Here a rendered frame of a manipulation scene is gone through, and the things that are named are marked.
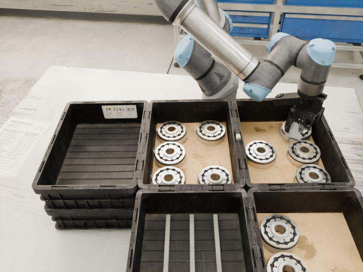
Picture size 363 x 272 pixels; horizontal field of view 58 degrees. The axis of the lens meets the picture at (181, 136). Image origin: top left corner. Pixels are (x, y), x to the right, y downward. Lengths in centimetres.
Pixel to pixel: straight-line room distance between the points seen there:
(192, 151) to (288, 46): 45
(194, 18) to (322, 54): 36
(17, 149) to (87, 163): 43
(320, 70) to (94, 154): 76
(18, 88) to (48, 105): 159
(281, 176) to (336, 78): 219
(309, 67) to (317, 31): 200
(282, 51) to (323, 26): 197
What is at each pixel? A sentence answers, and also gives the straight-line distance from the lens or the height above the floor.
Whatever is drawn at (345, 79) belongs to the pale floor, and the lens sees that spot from 323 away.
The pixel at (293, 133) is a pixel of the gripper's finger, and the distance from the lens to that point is 115.
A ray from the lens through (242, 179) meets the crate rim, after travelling 93.
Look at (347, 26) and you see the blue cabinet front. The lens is 302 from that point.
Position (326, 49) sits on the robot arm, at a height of 121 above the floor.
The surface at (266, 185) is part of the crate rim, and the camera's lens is 93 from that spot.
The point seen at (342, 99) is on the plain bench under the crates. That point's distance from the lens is 171.
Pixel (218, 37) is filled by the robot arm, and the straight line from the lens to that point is 97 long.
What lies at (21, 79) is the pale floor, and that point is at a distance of 339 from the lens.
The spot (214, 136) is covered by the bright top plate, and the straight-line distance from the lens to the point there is 114.
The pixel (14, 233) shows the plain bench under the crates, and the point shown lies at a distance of 124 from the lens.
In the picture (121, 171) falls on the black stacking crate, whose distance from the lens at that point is 110.
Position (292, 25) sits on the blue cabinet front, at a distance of 294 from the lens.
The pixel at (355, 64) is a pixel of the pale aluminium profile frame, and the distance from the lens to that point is 319.
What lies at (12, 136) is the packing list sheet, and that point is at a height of 70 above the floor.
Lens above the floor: 165
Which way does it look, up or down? 44 degrees down
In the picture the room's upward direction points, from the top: 2 degrees counter-clockwise
